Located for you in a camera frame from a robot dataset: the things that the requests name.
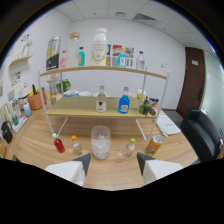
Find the colourful wall poster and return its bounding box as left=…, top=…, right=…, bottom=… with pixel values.
left=125, top=46, right=135, bottom=68

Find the green potted plant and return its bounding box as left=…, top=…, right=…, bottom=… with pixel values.
left=55, top=78, right=72, bottom=95

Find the white bowl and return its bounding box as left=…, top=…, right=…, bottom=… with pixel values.
left=78, top=91, right=93, bottom=98
left=92, top=91, right=112, bottom=98

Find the white jar yellow label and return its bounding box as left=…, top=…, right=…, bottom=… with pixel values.
left=136, top=87, right=147, bottom=100

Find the white appliance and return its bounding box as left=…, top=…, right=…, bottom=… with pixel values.
left=17, top=83, right=34, bottom=99

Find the white tray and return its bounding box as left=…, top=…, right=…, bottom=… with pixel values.
left=11, top=116, right=29, bottom=134

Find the orange printed paper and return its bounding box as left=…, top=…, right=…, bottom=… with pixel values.
left=156, top=108, right=168, bottom=118

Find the teal small bottle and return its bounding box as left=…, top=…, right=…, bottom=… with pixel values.
left=77, top=46, right=86, bottom=67

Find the white figurine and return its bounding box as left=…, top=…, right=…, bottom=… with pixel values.
left=20, top=34, right=33, bottom=57

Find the brown door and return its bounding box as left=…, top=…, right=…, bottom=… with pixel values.
left=176, top=46, right=205, bottom=118

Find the two-tier wood shelf rack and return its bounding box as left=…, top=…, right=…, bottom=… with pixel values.
left=37, top=65, right=170, bottom=143

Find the tall black can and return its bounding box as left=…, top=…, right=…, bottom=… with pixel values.
left=45, top=36, right=62, bottom=71

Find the large white bottle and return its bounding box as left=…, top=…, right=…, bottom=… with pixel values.
left=90, top=27, right=109, bottom=67

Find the clear bottle red label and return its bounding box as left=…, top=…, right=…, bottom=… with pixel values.
left=95, top=85, right=108, bottom=114

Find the pink bottle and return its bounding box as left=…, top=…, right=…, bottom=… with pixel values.
left=59, top=50, right=68, bottom=70

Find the wooden wall shelf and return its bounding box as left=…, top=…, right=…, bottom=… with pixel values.
left=8, top=54, right=34, bottom=67

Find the clear bottle green cap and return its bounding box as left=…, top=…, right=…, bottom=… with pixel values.
left=123, top=137, right=137, bottom=158

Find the green cup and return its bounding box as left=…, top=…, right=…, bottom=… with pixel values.
left=11, top=113, right=20, bottom=127

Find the yellow drink can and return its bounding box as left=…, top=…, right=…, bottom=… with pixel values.
left=144, top=134, right=165, bottom=158

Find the red wall poster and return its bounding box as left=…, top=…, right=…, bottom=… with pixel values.
left=111, top=44, right=123, bottom=67

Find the blue liquid bottle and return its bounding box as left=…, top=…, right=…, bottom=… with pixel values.
left=117, top=86, right=131, bottom=115

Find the dark brown short cylinder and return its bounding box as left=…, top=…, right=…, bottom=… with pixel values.
left=147, top=105, right=157, bottom=117

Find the orange basket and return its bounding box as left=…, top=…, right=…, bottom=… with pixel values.
left=27, top=87, right=47, bottom=111

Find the ceiling air vent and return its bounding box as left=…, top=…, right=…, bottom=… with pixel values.
left=132, top=12, right=158, bottom=23

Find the red liquid bottle white cap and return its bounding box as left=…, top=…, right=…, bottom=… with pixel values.
left=51, top=132, right=66, bottom=154

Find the clear bottle blue cap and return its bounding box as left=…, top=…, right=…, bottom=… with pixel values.
left=135, top=50, right=146, bottom=71

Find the white notebook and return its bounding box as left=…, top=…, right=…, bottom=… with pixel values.
left=155, top=114, right=182, bottom=137

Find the glass jar cork lid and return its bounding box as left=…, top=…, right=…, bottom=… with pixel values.
left=67, top=31, right=82, bottom=68

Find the clear bottle orange cap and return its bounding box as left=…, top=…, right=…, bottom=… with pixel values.
left=70, top=134, right=83, bottom=155

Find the blue yellow wall poster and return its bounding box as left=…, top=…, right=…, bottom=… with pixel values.
left=106, top=44, right=112, bottom=66

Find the light blue bottle yellow cap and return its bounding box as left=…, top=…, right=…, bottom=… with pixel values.
left=117, top=47, right=128, bottom=68

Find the light blue container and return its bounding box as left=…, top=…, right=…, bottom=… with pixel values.
left=22, top=102, right=33, bottom=118

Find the blue rimmed bowl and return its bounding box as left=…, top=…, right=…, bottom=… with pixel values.
left=63, top=89, right=80, bottom=98

